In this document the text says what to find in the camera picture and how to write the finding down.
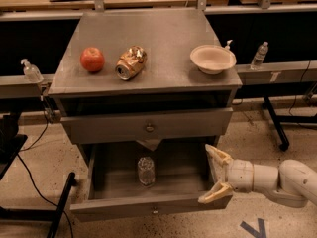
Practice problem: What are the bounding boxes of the red apple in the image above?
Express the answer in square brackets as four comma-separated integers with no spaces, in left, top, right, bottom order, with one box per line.
[79,47,105,72]

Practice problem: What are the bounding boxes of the crushed gold soda can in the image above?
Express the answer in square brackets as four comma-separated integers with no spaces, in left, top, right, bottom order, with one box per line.
[115,46,148,80]

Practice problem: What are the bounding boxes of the black stand leg left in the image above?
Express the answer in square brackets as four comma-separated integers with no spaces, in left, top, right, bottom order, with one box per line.
[0,172,75,238]

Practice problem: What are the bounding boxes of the closed grey upper drawer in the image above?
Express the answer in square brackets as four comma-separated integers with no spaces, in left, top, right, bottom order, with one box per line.
[61,108,233,144]

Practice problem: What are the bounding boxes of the grey metal rail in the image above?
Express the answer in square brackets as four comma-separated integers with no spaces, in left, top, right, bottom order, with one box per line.
[0,60,317,99]

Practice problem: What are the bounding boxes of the left hand sanitizer bottle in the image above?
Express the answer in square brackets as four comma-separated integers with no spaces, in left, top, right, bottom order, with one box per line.
[21,59,44,83]

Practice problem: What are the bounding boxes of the open grey lower drawer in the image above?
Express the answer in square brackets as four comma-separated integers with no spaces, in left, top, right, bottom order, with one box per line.
[70,138,230,221]

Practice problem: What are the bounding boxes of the black floor cable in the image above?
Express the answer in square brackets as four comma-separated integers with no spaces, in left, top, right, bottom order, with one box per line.
[15,111,74,238]

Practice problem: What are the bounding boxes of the sanitizer pump behind bowl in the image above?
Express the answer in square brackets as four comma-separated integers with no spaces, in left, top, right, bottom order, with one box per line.
[225,40,233,50]

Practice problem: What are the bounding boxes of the right background water bottle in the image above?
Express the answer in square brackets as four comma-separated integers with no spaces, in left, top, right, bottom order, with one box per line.
[250,42,268,70]

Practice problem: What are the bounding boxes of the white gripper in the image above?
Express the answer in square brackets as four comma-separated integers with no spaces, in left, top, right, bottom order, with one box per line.
[198,144,254,204]

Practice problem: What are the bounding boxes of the white paper bowl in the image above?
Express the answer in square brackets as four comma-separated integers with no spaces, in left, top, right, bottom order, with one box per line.
[190,45,237,75]

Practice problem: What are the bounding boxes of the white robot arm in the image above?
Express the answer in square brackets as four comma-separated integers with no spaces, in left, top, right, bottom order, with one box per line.
[198,145,317,208]

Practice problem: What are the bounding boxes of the black table leg right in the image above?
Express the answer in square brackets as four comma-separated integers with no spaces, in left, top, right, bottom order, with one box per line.
[263,96,317,151]

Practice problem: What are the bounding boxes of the clear plastic water bottle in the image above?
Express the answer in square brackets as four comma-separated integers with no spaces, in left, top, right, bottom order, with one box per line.
[138,157,156,186]

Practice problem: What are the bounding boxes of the grey drawer cabinet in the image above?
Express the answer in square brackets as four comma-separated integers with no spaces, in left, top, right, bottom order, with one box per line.
[49,9,242,157]

